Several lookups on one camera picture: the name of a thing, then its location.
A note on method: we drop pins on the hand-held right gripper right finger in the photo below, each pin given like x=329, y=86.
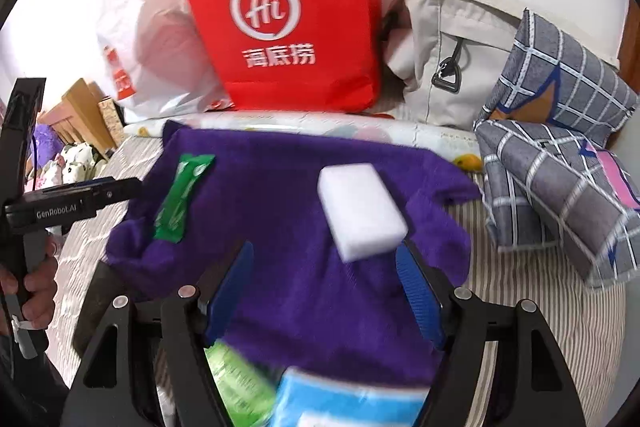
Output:
x=417, y=297

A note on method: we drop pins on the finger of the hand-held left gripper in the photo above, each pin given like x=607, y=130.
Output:
x=117, y=191

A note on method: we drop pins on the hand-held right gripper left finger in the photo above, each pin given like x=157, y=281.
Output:
x=232, y=287

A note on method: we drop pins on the person's left forearm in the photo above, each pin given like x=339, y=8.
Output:
x=22, y=387

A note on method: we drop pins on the person's left hand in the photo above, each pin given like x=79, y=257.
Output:
x=35, y=292

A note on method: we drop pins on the floral cloth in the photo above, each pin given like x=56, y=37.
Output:
x=75, y=162

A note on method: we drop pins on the green packet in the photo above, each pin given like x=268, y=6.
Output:
x=182, y=197

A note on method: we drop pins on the purple fluffy cloth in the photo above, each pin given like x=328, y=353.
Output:
x=42, y=147

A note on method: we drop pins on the patterned cardboard box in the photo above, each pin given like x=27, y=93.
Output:
x=111, y=119

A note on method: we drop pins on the purple towel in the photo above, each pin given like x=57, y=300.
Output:
x=280, y=217

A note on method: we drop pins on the wooden furniture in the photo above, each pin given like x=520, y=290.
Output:
x=80, y=112

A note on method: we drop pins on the green tissue pack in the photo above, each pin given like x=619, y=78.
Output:
x=240, y=382

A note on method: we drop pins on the striped bed sheet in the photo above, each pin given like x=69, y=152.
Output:
x=525, y=307

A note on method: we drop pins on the blue packet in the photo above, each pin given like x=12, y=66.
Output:
x=345, y=399

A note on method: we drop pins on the white plastic shopping bag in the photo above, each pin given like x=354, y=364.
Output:
x=145, y=37

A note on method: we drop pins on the grey checked pillow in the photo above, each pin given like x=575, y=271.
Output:
x=550, y=202
x=575, y=77

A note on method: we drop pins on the rolled printed plastic mat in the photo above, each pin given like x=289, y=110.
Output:
x=350, y=129

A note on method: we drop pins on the red paper bag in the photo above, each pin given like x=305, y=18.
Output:
x=280, y=32

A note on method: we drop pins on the beige backpack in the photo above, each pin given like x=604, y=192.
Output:
x=465, y=57

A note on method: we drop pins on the wooden door frame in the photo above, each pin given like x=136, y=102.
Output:
x=631, y=37

